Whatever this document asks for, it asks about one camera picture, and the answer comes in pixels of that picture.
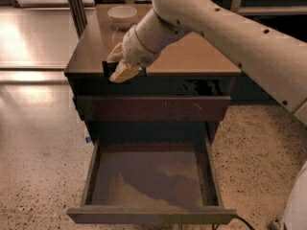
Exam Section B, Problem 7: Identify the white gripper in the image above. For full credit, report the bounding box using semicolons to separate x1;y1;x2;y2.
106;25;160;83

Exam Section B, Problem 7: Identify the black rxbar chocolate bar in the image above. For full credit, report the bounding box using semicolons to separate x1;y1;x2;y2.
102;61;148;77

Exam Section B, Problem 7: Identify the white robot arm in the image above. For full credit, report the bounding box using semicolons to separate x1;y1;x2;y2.
107;0;307;124

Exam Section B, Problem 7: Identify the brown wooden drawer cabinet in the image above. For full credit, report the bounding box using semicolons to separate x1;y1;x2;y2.
65;5;240;144

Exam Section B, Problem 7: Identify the white ceramic bowl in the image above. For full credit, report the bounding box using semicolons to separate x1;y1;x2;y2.
107;6;137;31

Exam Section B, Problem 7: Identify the blue tape piece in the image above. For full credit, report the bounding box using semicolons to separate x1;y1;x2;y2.
85;136;92;143

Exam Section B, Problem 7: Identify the black floor cable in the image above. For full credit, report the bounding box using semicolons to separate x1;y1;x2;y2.
212;216;256;230

